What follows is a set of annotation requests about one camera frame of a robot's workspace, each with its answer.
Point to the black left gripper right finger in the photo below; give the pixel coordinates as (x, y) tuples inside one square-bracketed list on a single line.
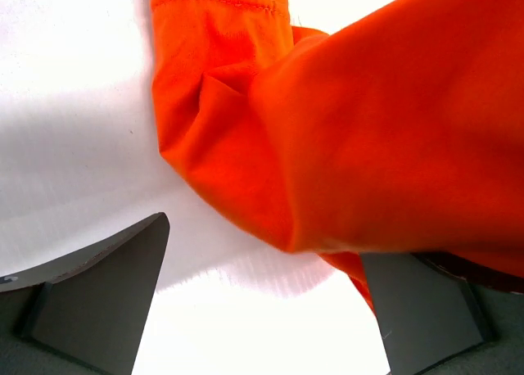
[(440, 314)]

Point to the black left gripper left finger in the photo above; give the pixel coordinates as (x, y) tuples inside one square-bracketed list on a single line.
[(83, 312)]

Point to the orange t shirt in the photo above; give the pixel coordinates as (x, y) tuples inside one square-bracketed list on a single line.
[(401, 132)]

